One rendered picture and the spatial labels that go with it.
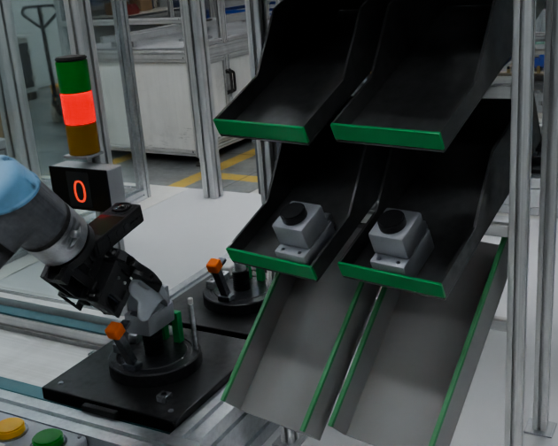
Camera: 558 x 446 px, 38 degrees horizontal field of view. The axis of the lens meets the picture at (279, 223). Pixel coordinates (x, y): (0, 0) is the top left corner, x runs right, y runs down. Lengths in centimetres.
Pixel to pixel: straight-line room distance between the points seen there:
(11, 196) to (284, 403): 41
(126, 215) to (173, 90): 530
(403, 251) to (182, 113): 556
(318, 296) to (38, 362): 57
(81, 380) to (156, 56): 529
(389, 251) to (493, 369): 57
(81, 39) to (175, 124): 513
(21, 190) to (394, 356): 48
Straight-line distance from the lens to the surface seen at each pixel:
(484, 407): 131
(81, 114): 131
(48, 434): 113
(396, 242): 86
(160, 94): 647
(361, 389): 101
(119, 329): 115
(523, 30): 90
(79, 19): 133
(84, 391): 121
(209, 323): 135
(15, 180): 94
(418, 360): 99
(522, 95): 91
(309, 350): 104
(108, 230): 108
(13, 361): 147
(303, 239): 90
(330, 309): 105
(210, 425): 110
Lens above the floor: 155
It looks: 19 degrees down
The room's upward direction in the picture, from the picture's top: 4 degrees counter-clockwise
